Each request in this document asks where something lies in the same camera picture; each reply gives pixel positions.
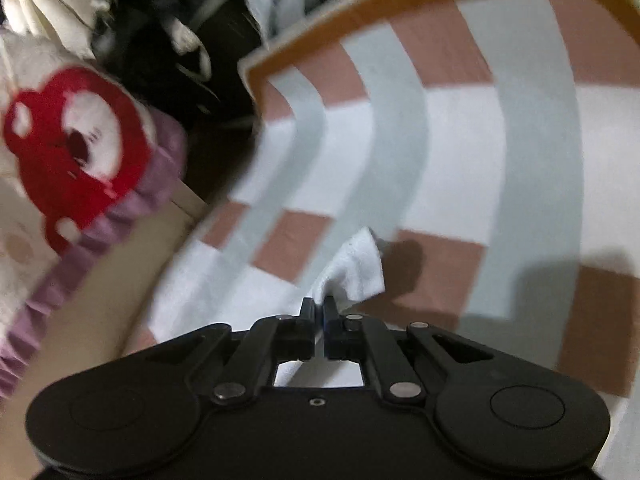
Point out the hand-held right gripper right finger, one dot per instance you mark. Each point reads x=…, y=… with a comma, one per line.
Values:
x=328, y=314

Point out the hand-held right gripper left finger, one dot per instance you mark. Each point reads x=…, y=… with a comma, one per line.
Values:
x=309, y=312

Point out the white t-shirt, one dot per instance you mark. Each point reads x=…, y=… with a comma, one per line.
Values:
x=357, y=270

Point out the beige mattress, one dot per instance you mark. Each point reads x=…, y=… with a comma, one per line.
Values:
x=100, y=300

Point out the pink grey checked mat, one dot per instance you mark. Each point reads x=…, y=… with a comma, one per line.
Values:
x=450, y=135

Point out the white blanket with red prints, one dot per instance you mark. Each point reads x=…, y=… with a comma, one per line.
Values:
x=75, y=160

